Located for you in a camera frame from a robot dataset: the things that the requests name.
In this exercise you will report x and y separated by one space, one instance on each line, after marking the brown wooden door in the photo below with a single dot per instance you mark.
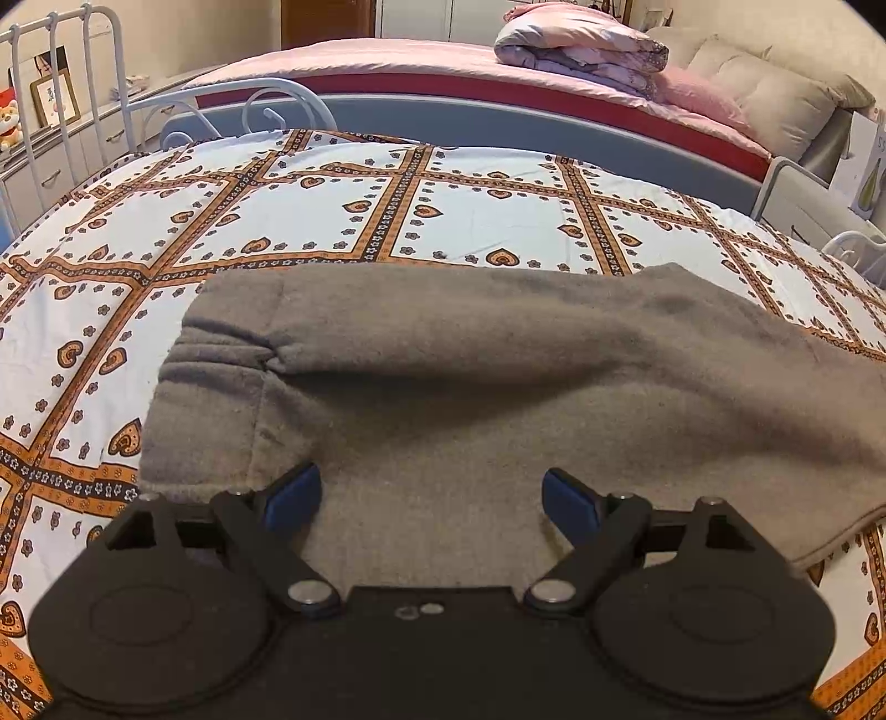
325 24

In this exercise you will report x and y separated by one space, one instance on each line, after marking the folded grey pink quilt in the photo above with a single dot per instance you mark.
574 48

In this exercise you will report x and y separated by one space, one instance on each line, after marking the white box with pear print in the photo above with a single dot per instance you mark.
862 159

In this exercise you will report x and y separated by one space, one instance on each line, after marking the white drawer cabinet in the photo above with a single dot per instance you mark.
41 180

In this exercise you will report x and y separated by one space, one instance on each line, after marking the pink pillow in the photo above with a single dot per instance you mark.
699 97

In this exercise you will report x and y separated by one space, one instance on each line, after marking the grey pants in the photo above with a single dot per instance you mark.
450 388

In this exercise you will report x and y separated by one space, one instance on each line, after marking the white wardrobe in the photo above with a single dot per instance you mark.
443 17

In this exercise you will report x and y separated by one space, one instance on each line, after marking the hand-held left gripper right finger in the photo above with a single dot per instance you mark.
567 502

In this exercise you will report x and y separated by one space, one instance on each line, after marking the beige pillows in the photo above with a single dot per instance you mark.
830 76

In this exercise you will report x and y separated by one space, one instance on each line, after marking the framed photo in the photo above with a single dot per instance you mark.
41 64

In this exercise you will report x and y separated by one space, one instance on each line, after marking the white nightstand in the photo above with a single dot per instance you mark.
796 201

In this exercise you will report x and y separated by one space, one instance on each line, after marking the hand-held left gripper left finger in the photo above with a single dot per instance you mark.
294 495

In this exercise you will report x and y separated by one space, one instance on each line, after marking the orange patterned white bedsheet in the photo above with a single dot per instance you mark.
450 208

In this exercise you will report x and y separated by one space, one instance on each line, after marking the white metal bed frame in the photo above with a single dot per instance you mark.
127 90

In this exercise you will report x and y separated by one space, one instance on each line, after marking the orange plush toy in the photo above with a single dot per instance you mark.
7 121

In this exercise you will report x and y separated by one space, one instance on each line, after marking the wooden picture frame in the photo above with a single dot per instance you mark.
55 97

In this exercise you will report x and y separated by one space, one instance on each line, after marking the large bed with pink sheet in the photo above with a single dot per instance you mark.
484 111

